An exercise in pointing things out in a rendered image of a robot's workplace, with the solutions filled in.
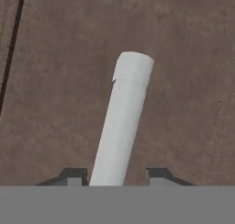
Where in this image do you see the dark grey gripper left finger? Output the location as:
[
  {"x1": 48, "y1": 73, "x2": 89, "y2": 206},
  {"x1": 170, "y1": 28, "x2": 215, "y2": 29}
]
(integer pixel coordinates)
[{"x1": 36, "y1": 167, "x2": 90, "y2": 187}]

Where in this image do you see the white straw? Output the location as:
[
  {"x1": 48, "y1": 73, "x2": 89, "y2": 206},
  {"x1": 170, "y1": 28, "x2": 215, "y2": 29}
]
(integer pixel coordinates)
[{"x1": 88, "y1": 50, "x2": 155, "y2": 187}]

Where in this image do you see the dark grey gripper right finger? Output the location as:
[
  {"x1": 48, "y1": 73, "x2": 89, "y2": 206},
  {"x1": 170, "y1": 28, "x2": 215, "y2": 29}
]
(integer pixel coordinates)
[{"x1": 144, "y1": 167, "x2": 196, "y2": 187}]

